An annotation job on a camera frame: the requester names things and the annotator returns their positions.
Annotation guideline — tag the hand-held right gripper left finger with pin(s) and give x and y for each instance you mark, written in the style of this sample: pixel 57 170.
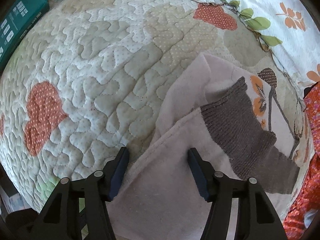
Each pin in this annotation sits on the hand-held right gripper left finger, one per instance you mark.
pixel 120 172

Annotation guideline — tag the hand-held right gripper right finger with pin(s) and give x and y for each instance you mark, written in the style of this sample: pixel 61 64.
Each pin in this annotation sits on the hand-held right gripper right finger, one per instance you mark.
pixel 198 175

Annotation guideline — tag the pink fleece zip jacket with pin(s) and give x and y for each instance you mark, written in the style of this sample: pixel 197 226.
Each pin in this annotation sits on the pink fleece zip jacket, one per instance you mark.
pixel 160 180

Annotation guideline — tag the quilted patchwork bedspread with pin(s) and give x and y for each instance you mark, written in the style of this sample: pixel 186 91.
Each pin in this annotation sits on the quilted patchwork bedspread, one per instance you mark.
pixel 100 67

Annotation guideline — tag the red floral blanket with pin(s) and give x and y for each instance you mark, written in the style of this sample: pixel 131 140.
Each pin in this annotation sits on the red floral blanket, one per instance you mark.
pixel 312 180

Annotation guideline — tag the white floral pillow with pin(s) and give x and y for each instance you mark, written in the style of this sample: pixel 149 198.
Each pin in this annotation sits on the white floral pillow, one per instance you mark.
pixel 287 42

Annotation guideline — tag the teal printed package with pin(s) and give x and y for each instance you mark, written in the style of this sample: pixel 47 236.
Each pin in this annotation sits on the teal printed package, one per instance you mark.
pixel 20 12

